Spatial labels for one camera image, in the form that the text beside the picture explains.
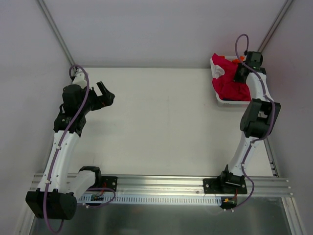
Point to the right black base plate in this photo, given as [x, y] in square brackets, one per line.
[211, 186]

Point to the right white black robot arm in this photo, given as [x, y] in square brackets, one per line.
[256, 123]

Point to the right aluminium frame post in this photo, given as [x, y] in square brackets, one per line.
[275, 24]

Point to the white slotted cable duct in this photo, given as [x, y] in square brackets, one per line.
[151, 199]

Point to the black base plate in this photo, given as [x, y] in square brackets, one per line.
[211, 186]
[108, 182]

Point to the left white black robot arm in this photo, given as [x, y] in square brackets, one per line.
[54, 197]

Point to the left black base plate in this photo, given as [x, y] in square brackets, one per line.
[108, 182]

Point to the orange t shirt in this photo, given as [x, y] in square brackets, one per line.
[233, 59]

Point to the aluminium frame post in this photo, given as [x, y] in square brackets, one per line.
[275, 24]
[51, 23]

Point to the left aluminium frame post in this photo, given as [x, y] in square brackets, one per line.
[51, 23]

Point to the aluminium mounting rail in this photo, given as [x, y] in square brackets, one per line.
[196, 185]

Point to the white plastic laundry basket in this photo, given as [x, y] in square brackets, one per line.
[227, 102]

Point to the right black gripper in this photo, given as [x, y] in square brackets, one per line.
[239, 75]

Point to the crimson pink t shirt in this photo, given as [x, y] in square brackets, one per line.
[230, 83]

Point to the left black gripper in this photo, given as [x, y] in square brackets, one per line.
[100, 98]

